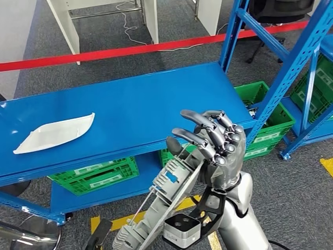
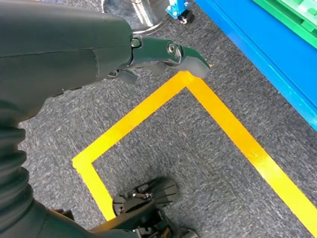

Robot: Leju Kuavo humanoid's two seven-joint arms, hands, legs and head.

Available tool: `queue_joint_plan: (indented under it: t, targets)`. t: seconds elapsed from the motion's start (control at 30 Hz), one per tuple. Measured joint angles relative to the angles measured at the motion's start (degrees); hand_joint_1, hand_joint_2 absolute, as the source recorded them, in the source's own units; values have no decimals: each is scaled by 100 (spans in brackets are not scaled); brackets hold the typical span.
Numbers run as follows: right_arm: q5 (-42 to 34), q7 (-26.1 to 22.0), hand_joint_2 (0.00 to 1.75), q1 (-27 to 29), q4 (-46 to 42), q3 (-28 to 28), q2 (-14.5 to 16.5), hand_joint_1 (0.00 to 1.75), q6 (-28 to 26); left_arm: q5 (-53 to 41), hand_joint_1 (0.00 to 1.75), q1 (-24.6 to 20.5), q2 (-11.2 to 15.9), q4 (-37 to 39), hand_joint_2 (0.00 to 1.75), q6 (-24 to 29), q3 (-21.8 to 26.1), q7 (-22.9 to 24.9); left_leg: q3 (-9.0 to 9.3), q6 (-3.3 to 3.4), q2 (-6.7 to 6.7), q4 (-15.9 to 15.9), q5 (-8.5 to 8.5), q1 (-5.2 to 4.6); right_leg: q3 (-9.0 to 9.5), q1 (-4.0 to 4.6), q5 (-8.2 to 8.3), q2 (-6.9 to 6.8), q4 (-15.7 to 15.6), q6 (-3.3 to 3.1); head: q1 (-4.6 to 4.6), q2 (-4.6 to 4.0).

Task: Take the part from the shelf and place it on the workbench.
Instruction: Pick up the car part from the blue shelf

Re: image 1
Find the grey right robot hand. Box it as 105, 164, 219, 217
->
166, 109, 246, 191

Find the silver plastic wheel hubcap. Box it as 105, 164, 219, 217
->
112, 145, 206, 250

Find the yellow floor tape square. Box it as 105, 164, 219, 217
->
90, 195, 221, 250

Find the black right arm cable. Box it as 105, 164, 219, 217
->
267, 239, 293, 250

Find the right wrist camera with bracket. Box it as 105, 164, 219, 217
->
162, 186, 227, 250

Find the white curved plastic car part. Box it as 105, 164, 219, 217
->
13, 112, 96, 155

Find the blue metal shelf rack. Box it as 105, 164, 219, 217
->
280, 32, 333, 161
0, 0, 333, 227

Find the white desk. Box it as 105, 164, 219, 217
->
46, 0, 159, 66
194, 0, 223, 36

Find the green plastic crate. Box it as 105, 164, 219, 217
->
159, 143, 198, 169
48, 156, 140, 197
234, 81, 297, 161
290, 53, 333, 123

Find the red barrier tape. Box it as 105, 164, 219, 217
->
0, 20, 309, 72

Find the grey left wrist camera bracket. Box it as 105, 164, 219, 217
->
82, 218, 113, 250

